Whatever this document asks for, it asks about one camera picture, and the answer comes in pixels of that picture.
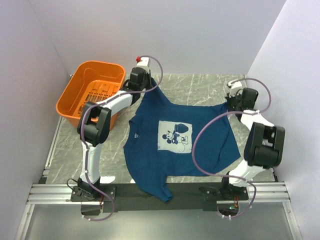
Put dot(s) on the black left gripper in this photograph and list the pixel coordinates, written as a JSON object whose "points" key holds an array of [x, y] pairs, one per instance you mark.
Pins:
{"points": [[148, 75]]}

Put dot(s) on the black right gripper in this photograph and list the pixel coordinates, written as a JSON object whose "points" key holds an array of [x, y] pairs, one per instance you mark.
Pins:
{"points": [[238, 95]]}

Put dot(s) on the blue Mickey Mouse t-shirt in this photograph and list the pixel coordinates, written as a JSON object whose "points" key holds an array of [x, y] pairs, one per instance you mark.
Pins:
{"points": [[167, 139]]}

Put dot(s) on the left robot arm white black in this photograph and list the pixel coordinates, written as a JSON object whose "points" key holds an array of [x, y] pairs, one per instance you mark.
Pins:
{"points": [[95, 124]]}

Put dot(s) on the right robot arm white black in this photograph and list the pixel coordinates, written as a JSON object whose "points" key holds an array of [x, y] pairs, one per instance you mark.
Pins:
{"points": [[264, 146]]}

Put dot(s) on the orange plastic laundry basket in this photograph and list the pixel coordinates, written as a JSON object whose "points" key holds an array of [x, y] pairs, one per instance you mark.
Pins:
{"points": [[93, 81]]}

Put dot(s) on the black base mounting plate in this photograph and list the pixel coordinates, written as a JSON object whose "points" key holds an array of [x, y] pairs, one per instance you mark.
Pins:
{"points": [[175, 196]]}

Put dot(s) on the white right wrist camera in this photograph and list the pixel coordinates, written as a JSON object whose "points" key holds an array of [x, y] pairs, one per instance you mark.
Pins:
{"points": [[234, 87]]}

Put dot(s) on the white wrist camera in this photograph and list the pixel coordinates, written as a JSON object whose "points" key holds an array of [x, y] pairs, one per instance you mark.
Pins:
{"points": [[142, 62], [234, 87]]}

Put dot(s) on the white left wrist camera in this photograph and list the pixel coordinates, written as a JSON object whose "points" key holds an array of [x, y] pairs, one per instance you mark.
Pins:
{"points": [[142, 62]]}

